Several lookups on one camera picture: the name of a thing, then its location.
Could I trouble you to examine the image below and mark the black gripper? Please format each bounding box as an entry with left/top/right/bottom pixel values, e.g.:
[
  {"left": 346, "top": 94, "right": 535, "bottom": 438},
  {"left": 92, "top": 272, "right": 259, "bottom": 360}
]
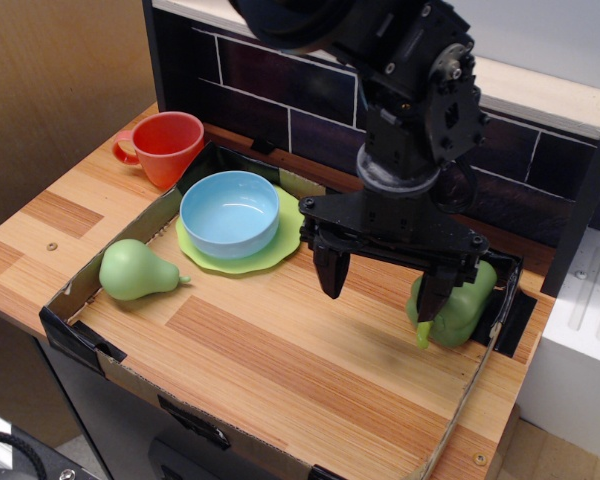
[{"left": 299, "top": 189, "right": 489, "bottom": 323}]

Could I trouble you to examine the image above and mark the light blue bowl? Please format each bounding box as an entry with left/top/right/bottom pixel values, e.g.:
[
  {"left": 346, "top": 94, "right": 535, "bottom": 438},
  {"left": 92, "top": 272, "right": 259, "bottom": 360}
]
[{"left": 180, "top": 171, "right": 280, "bottom": 260}]

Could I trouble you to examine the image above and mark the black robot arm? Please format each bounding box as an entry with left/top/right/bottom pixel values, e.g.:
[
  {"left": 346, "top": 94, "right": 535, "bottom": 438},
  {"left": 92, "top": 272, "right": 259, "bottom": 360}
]
[{"left": 235, "top": 1, "right": 489, "bottom": 322}]

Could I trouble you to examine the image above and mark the light green plate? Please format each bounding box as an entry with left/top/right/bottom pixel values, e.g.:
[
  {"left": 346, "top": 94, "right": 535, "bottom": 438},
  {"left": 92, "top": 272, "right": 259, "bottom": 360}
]
[{"left": 176, "top": 186, "right": 304, "bottom": 275}]

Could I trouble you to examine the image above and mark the green toy bell pepper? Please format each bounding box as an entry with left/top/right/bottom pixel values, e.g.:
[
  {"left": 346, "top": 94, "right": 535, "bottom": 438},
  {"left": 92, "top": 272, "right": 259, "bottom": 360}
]
[{"left": 405, "top": 260, "right": 497, "bottom": 350}]

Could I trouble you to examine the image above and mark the dark brick backsplash panel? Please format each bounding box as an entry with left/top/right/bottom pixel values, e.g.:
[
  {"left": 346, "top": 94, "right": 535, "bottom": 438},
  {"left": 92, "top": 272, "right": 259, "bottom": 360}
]
[{"left": 143, "top": 1, "right": 600, "bottom": 291}]

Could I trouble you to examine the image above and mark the white cabinet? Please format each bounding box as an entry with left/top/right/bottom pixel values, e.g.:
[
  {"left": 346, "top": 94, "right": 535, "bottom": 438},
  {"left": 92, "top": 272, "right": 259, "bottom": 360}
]
[{"left": 517, "top": 229, "right": 600, "bottom": 456}]

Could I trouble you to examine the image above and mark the red plastic cup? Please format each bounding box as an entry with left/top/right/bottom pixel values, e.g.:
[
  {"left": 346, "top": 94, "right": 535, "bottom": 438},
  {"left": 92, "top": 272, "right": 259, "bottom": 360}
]
[{"left": 111, "top": 111, "right": 205, "bottom": 190}]

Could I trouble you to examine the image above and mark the green toy pear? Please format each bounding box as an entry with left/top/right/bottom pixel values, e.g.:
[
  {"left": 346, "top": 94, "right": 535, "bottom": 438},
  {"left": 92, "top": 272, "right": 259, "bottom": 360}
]
[{"left": 99, "top": 239, "right": 191, "bottom": 301}]

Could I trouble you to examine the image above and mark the black braided cable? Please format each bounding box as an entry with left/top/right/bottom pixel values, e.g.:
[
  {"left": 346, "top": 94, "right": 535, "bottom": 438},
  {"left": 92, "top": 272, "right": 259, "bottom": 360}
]
[{"left": 0, "top": 430, "right": 49, "bottom": 480}]

